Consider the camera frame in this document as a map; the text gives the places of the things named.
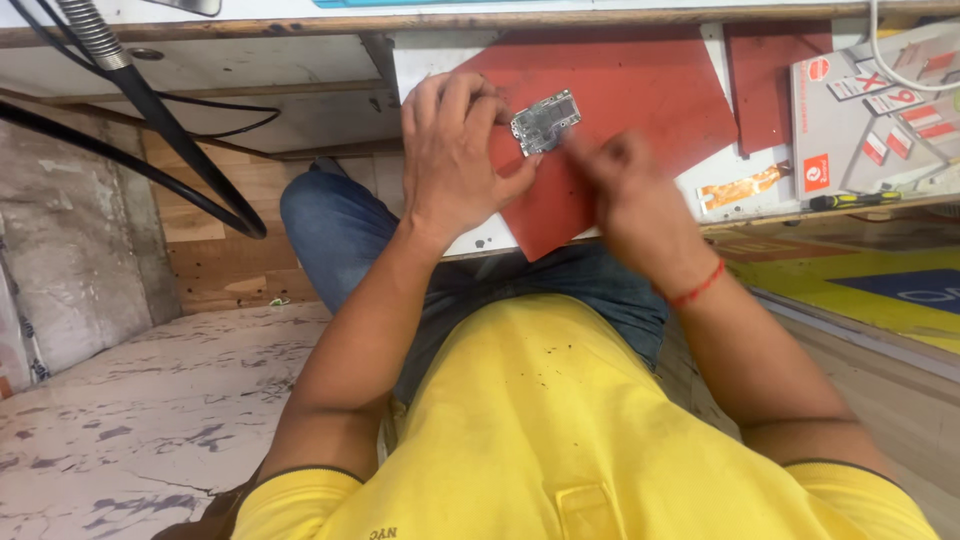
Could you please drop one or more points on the person's right hand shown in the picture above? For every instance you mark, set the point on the person's right hand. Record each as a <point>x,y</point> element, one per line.
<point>645,210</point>

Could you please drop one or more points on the person's left hand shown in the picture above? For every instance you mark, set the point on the person's left hand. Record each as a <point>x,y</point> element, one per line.
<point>450,165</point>

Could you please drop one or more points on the person's right fingers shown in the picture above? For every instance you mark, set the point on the person's right fingers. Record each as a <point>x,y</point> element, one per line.
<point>600,154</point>

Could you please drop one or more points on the silver phone circuit board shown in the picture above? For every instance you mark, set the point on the silver phone circuit board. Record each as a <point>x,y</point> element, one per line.
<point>551,120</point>

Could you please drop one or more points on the large red silicone mat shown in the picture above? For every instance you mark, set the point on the large red silicone mat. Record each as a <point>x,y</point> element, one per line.
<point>645,97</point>

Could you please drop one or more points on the orange flex ribbon strip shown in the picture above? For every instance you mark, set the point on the orange flex ribbon strip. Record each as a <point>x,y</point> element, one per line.
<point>739,189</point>

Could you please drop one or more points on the small red silicone mat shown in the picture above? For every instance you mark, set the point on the small red silicone mat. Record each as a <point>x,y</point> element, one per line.
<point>772,82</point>

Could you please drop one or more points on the white pull-out shelf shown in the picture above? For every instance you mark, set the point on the white pull-out shelf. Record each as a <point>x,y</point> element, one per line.
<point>427,56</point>

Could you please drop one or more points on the grey printed work mat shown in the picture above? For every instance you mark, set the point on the grey printed work mat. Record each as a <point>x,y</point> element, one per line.
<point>847,142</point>

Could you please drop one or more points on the black yellow screwdriver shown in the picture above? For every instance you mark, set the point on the black yellow screwdriver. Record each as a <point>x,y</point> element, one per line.
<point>855,199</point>

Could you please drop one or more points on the blue jeans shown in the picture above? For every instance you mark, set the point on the blue jeans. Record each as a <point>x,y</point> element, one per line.
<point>345,232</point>

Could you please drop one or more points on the yellow polo shirt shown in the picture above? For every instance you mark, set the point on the yellow polo shirt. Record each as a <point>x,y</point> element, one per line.
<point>570,435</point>

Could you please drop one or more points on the yellow blue printed board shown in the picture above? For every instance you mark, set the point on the yellow blue printed board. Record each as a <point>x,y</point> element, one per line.
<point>862,289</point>

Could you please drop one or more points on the small green scrap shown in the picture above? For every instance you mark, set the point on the small green scrap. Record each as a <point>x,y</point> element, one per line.
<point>280,301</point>

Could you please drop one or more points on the grey metal object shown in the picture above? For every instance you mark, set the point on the grey metal object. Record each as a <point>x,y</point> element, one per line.
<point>187,6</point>

